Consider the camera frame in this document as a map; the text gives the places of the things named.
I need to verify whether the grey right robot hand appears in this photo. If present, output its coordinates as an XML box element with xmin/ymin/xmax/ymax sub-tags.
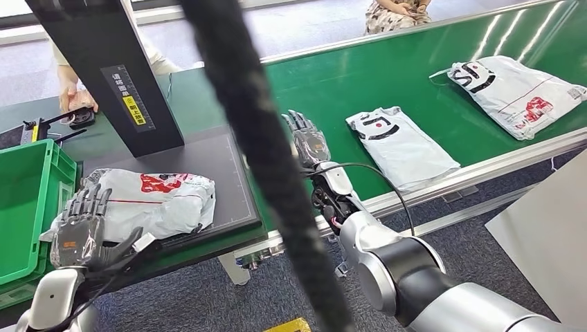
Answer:
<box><xmin>282</xmin><ymin>109</ymin><xmax>331</xmax><ymax>168</ymax></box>

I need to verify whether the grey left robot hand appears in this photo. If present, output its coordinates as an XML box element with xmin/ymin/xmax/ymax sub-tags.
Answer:
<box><xmin>49</xmin><ymin>183</ymin><xmax>144</xmax><ymax>271</ymax></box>

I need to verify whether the person's hand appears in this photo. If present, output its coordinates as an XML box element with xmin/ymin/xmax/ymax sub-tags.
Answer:
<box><xmin>58</xmin><ymin>86</ymin><xmax>98</xmax><ymax>116</ymax></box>

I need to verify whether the black handheld device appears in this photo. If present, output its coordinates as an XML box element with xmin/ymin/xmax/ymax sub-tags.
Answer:
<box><xmin>67</xmin><ymin>107</ymin><xmax>96</xmax><ymax>131</ymax></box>

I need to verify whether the black inbound scanner machine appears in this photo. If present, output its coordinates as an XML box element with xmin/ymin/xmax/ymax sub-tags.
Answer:
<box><xmin>25</xmin><ymin>0</ymin><xmax>262</xmax><ymax>253</ymax></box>

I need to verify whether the green conveyor belt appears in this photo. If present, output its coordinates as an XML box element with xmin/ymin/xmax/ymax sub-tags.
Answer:
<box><xmin>233</xmin><ymin>0</ymin><xmax>587</xmax><ymax>276</ymax></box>

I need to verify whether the small grey courier package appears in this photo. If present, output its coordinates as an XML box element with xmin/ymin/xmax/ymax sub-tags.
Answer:
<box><xmin>346</xmin><ymin>107</ymin><xmax>462</xmax><ymax>191</ymax></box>

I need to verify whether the large grey courier package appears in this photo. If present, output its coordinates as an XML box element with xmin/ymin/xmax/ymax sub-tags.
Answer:
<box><xmin>428</xmin><ymin>55</ymin><xmax>587</xmax><ymax>140</ymax></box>

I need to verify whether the person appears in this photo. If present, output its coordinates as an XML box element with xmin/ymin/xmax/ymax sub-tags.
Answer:
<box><xmin>48</xmin><ymin>0</ymin><xmax>184</xmax><ymax>116</ymax></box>
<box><xmin>364</xmin><ymin>0</ymin><xmax>433</xmax><ymax>36</ymax></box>

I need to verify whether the black device with antennas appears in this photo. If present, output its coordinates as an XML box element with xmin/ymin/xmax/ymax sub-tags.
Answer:
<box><xmin>20</xmin><ymin>107</ymin><xmax>88</xmax><ymax>144</ymax></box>

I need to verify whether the yellow warning sticker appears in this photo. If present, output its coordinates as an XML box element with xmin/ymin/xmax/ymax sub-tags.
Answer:
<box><xmin>121</xmin><ymin>95</ymin><xmax>147</xmax><ymax>126</ymax></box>

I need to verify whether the green plastic crate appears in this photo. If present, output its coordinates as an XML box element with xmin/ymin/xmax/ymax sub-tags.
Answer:
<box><xmin>0</xmin><ymin>138</ymin><xmax>78</xmax><ymax>310</ymax></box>

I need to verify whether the white table leg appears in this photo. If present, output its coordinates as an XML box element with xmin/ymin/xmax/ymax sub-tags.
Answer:
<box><xmin>217</xmin><ymin>252</ymin><xmax>252</xmax><ymax>286</ymax></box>

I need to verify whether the yellow floor marker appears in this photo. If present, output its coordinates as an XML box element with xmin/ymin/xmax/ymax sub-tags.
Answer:
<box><xmin>263</xmin><ymin>317</ymin><xmax>313</xmax><ymax>332</ymax></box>

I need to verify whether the white panel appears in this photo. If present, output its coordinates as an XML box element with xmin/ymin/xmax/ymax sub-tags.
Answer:
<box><xmin>485</xmin><ymin>150</ymin><xmax>587</xmax><ymax>329</ymax></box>

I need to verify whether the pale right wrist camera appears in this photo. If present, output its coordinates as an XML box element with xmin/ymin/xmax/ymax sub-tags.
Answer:
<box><xmin>315</xmin><ymin>161</ymin><xmax>354</xmax><ymax>197</ymax></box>

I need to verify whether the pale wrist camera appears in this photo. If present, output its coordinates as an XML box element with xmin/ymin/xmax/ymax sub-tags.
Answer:
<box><xmin>133</xmin><ymin>232</ymin><xmax>158</xmax><ymax>253</ymax></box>
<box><xmin>315</xmin><ymin>161</ymin><xmax>354</xmax><ymax>197</ymax></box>

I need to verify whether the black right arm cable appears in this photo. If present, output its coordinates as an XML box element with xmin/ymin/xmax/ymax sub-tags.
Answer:
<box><xmin>300</xmin><ymin>162</ymin><xmax>417</xmax><ymax>238</ymax></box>

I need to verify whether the black braided cable sleeve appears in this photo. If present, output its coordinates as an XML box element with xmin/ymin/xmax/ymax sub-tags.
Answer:
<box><xmin>181</xmin><ymin>0</ymin><xmax>359</xmax><ymax>332</ymax></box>

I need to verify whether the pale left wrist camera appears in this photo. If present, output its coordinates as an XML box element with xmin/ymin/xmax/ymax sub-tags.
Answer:
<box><xmin>133</xmin><ymin>232</ymin><xmax>158</xmax><ymax>253</ymax></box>

